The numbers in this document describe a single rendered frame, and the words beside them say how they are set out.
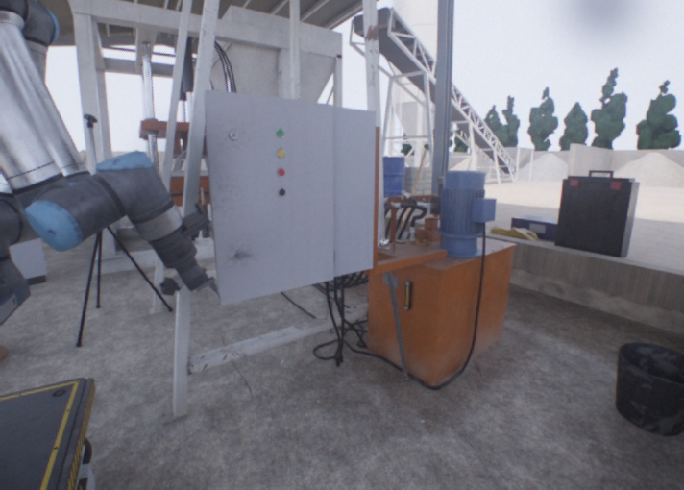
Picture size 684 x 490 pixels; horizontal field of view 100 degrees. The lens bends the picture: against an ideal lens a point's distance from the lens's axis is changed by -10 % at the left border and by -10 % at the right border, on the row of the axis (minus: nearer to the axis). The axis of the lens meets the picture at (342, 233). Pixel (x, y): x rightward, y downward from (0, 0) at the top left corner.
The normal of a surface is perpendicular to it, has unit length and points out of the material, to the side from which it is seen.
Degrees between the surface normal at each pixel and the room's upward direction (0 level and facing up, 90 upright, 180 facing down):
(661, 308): 90
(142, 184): 89
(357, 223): 90
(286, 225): 90
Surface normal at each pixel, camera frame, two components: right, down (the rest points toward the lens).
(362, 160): 0.56, 0.17
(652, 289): -0.83, 0.11
